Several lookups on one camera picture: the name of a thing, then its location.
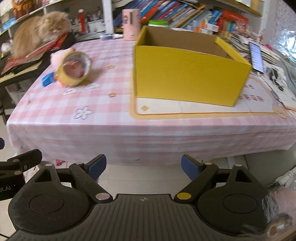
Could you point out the person's right hand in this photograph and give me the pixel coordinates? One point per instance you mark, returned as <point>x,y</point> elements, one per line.
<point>279,210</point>

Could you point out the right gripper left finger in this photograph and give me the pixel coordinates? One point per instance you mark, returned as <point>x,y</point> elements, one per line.
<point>85,179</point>

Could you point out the white orange-bordered desk mat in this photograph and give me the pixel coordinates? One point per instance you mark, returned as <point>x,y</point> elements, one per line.
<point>255,100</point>

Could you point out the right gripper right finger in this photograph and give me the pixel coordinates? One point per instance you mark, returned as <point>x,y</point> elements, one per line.
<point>201,176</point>

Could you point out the row of colourful books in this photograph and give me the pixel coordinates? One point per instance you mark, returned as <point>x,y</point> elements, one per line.
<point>186,15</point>

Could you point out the white pen holder cup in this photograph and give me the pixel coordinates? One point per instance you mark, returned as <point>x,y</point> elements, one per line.
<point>97,26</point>

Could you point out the red bottle white cap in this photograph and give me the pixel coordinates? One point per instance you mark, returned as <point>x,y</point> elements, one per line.
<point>82,20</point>

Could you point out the black Yamaha keyboard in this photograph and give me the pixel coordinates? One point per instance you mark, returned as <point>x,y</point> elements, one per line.
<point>33,69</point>

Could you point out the yellow cardboard box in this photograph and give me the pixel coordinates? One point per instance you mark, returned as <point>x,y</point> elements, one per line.
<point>187,66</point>

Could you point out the fortune god figure box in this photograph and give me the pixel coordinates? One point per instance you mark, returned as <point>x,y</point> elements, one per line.
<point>23,7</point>

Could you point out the pink checkered tablecloth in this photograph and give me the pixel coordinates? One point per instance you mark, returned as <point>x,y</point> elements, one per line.
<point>76,124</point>

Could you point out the stack of papers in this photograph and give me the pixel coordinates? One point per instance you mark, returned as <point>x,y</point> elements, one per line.
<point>278,73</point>

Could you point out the pink cylindrical humidifier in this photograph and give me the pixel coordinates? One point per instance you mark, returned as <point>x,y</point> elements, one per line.
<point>131,24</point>

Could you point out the orange fluffy cat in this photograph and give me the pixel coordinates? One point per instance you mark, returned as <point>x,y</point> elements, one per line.
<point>39,30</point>

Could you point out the smartphone with lit screen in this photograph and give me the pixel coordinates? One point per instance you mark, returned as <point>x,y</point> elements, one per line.
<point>256,58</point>

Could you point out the white jar green lid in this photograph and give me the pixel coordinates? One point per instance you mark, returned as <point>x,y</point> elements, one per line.
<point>158,23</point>

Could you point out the red paper sheets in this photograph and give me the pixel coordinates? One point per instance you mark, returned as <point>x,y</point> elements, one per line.
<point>35,55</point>

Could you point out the pink plush pig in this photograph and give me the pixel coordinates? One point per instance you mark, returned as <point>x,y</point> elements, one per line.
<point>57,57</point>

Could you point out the small spray bottle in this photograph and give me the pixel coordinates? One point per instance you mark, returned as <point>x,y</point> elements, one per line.
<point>110,36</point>

